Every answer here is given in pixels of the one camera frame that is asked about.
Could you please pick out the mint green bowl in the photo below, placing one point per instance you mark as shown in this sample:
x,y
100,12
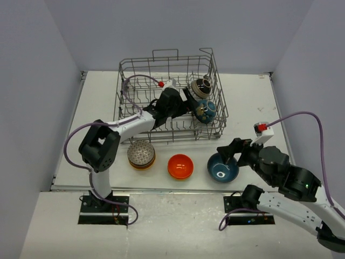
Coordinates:
x,y
141,163

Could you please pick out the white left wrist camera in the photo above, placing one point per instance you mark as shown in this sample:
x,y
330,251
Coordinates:
x,y
171,83

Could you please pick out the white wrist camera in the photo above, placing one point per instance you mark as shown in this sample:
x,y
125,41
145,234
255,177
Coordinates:
x,y
263,133
171,83

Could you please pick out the right aluminium table rail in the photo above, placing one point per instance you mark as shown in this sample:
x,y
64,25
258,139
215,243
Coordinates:
x,y
289,148

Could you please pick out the black striped bowl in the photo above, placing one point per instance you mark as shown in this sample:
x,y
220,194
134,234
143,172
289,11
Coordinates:
x,y
201,88

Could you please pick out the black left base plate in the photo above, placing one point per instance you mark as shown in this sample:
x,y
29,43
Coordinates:
x,y
94,212

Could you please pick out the brown patterned white bowl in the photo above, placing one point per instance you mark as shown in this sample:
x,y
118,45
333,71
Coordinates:
x,y
141,151

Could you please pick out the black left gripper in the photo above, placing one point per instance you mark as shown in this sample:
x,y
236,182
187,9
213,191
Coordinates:
x,y
184,105

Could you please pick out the grey wire dish rack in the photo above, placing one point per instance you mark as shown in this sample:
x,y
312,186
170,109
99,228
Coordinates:
x,y
137,86

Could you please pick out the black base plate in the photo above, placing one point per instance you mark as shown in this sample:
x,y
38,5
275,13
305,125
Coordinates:
x,y
244,218
94,212

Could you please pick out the orange bowl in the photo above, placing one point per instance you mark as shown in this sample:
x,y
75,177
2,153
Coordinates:
x,y
180,164
180,177

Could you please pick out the dark blue glazed bowl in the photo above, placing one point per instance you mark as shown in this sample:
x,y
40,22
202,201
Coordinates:
x,y
220,171

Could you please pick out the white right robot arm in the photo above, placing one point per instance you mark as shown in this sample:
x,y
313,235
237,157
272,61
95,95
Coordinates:
x,y
304,201

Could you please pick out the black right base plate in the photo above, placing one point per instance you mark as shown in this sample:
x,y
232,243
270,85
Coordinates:
x,y
244,218

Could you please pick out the yellow ribbed bowl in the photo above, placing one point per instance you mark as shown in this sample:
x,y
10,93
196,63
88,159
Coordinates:
x,y
142,168

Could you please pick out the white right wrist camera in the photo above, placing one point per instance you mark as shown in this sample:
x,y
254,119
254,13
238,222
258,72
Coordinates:
x,y
263,133

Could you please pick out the blue floral bowl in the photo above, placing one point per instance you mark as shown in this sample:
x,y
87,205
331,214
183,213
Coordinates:
x,y
205,111

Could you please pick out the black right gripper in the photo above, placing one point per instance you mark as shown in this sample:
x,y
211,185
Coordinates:
x,y
237,145

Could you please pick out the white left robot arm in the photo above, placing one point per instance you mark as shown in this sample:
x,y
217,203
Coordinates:
x,y
100,145

